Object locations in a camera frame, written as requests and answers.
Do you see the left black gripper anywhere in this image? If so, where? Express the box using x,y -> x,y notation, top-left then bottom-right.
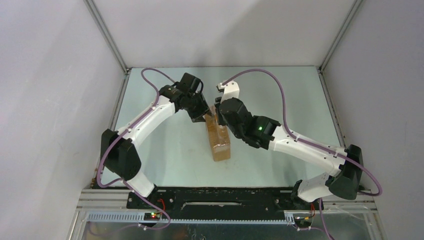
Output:
185,91 -> 214,123

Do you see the grey slotted cable duct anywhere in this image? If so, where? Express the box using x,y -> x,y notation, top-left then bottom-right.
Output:
86,211 -> 294,225

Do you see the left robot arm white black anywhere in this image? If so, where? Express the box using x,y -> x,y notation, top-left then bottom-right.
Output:
99,85 -> 211,208

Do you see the brown cardboard express box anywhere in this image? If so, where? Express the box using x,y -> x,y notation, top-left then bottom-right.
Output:
204,105 -> 231,162

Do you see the left controller board with leds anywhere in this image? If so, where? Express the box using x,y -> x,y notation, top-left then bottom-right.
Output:
143,212 -> 162,221

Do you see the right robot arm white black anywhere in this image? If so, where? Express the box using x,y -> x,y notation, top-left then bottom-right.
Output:
214,97 -> 363,209

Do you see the aluminium frame post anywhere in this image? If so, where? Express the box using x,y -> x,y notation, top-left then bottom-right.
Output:
83,0 -> 130,75
318,0 -> 364,72

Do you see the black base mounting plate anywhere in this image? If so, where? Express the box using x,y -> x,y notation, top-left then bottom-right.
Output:
147,186 -> 321,220

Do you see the right controller board with leds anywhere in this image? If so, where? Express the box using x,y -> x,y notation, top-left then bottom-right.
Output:
293,216 -> 314,230

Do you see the right aluminium frame post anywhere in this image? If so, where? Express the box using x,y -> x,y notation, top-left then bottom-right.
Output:
318,0 -> 364,72

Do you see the controller board with leds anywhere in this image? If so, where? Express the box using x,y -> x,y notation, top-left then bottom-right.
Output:
143,212 -> 162,221
293,216 -> 314,230

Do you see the left aluminium frame post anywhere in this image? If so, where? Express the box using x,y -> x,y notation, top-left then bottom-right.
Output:
83,0 -> 130,75

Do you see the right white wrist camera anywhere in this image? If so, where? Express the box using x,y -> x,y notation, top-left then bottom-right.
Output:
216,80 -> 240,103

